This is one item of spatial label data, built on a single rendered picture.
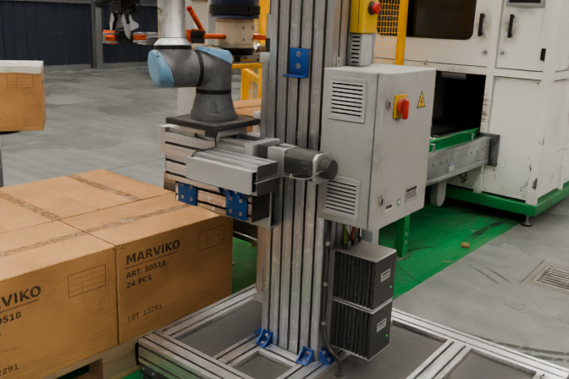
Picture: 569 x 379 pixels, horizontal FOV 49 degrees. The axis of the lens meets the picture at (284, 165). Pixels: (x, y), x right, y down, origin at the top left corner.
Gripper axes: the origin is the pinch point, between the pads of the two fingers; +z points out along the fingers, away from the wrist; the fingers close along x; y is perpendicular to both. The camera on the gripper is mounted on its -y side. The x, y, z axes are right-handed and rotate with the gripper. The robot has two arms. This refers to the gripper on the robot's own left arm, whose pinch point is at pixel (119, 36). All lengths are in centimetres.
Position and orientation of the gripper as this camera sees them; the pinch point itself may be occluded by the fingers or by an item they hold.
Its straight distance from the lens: 247.2
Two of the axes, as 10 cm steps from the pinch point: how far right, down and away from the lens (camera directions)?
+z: -0.4, 9.7, 2.5
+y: 6.7, -1.6, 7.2
